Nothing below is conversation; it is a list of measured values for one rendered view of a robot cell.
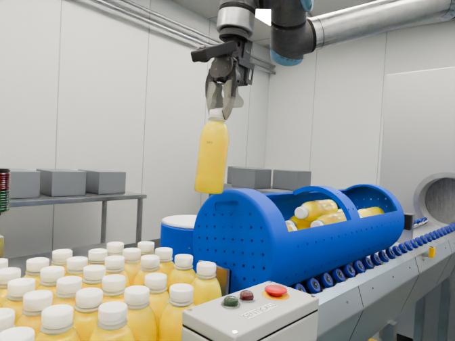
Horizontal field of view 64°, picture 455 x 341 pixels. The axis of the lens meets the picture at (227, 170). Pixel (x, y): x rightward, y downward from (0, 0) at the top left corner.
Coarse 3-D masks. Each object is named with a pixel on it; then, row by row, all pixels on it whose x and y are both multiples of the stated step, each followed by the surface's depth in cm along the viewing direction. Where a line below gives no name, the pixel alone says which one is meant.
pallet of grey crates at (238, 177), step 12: (228, 168) 549; (240, 168) 486; (252, 168) 475; (264, 168) 505; (228, 180) 549; (240, 180) 486; (252, 180) 474; (264, 180) 488; (276, 180) 499; (288, 180) 487; (300, 180) 484; (264, 192) 462; (276, 192) 451
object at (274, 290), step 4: (268, 288) 58; (272, 288) 57; (276, 288) 58; (280, 288) 58; (284, 288) 58; (268, 292) 57; (272, 292) 56; (276, 292) 56; (280, 292) 56; (284, 292) 57; (276, 296) 57; (280, 296) 57
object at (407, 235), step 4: (404, 212) 186; (404, 216) 184; (408, 216) 182; (412, 216) 182; (404, 220) 184; (408, 220) 182; (412, 220) 183; (404, 224) 183; (408, 224) 182; (412, 224) 183; (404, 228) 183; (408, 228) 182; (412, 228) 183; (404, 232) 185; (408, 232) 184; (412, 232) 184; (400, 236) 186; (404, 236) 185; (408, 236) 184; (412, 236) 184; (400, 240) 186; (404, 240) 185; (408, 240) 184
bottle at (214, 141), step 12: (216, 120) 86; (204, 132) 85; (216, 132) 84; (204, 144) 85; (216, 144) 84; (228, 144) 88; (204, 156) 85; (216, 156) 84; (204, 168) 85; (216, 168) 85; (204, 180) 85; (216, 180) 85; (204, 192) 85; (216, 192) 85
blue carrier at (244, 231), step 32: (224, 192) 94; (256, 192) 93; (288, 192) 125; (320, 192) 141; (352, 192) 160; (384, 192) 146; (224, 224) 94; (256, 224) 86; (352, 224) 112; (384, 224) 130; (224, 256) 93; (256, 256) 86; (288, 256) 87; (320, 256) 99; (352, 256) 117
